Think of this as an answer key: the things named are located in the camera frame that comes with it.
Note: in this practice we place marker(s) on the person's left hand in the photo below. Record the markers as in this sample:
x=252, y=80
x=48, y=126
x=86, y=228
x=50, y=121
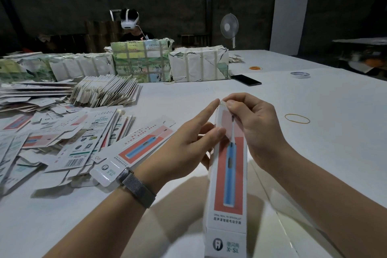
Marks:
x=178, y=152

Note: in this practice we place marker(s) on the person's right hand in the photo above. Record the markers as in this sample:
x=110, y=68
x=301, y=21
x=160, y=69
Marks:
x=260, y=128

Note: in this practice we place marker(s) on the white toothbrush carton box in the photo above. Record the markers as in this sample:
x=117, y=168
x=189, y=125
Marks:
x=227, y=218

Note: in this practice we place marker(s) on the fanned stack of white cartons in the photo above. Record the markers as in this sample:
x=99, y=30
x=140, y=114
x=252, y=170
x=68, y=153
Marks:
x=104, y=91

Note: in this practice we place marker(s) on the pile of cartons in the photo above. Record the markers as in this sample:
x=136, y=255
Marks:
x=60, y=140

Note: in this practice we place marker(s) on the person's left forearm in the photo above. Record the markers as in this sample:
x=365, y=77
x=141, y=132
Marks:
x=94, y=227

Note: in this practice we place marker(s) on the person's right forearm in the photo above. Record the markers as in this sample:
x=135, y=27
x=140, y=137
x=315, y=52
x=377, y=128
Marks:
x=332, y=203

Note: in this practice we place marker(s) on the thin tan rubber band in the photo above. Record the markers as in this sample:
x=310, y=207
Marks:
x=286, y=118

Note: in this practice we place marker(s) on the black smartphone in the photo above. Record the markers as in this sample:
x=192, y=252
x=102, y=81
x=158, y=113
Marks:
x=246, y=80

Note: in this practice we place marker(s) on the grey band wristwatch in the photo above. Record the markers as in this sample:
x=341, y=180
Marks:
x=136, y=188

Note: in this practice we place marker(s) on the small orange tape roll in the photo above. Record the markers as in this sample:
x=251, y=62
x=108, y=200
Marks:
x=254, y=68

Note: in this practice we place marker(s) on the white tape roll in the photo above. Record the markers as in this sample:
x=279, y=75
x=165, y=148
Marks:
x=292, y=74

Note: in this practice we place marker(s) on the small white paper stack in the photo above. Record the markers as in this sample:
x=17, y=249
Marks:
x=236, y=58

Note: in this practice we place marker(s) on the green printed wrapped bundle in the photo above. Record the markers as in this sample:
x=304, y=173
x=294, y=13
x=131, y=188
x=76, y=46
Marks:
x=141, y=61

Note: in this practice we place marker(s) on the white standing fan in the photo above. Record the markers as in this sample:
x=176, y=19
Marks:
x=230, y=25

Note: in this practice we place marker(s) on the dark wooden chair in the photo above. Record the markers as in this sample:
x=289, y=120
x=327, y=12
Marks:
x=194, y=40

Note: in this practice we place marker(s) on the white board panel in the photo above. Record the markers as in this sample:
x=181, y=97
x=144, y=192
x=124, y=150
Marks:
x=289, y=19

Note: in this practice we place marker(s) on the cluttered side table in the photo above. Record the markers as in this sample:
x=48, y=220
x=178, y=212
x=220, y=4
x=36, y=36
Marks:
x=361, y=56

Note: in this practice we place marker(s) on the stack of brown cartons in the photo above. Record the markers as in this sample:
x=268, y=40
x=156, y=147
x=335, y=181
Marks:
x=101, y=37

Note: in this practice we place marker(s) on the row of white wrapped bundles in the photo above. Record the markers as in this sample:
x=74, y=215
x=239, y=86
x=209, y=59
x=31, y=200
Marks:
x=57, y=67

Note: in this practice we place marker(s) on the white head-mounted camera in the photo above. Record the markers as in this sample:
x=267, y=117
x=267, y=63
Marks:
x=128, y=22

